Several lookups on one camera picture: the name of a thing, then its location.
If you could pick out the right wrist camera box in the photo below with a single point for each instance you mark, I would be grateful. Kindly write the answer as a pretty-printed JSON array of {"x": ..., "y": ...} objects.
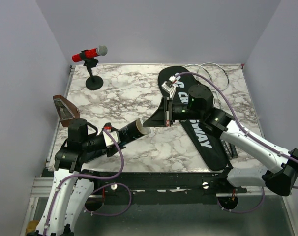
[{"x": 168, "y": 87}]

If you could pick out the red microphone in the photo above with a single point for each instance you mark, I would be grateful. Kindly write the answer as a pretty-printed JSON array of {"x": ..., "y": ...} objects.
[{"x": 90, "y": 54}]

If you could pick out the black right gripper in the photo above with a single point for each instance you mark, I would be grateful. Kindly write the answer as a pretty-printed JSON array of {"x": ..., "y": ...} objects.
[{"x": 163, "y": 116}]

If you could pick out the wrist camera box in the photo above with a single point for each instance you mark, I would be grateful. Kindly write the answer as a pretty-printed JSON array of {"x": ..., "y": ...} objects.
[
  {"x": 168, "y": 87},
  {"x": 111, "y": 135}
]

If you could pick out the white badminton racket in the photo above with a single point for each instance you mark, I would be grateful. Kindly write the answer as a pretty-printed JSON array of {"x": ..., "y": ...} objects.
[{"x": 229, "y": 148}]

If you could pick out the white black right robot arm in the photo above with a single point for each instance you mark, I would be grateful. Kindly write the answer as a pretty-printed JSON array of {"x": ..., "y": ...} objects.
[{"x": 280, "y": 166}]

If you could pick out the black racket bag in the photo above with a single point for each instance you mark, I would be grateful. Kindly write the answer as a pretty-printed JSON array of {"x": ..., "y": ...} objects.
[{"x": 210, "y": 148}]

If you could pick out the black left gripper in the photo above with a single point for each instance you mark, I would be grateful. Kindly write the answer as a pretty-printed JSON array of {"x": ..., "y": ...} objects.
[{"x": 110, "y": 152}]

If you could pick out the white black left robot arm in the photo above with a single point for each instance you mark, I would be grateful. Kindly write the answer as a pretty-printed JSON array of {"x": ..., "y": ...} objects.
[{"x": 71, "y": 188}]

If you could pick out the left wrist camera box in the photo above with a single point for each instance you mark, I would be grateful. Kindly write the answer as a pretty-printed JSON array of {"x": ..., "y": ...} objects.
[{"x": 111, "y": 135}]

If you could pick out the aluminium frame rail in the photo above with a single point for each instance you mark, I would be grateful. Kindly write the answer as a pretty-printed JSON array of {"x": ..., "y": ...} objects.
[{"x": 42, "y": 188}]

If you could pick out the black table edge rail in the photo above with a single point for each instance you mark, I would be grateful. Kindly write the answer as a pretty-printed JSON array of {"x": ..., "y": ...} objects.
[{"x": 165, "y": 180}]

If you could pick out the brown wooden metronome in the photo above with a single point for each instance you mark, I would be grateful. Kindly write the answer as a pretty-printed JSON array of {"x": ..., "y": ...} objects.
[{"x": 66, "y": 110}]

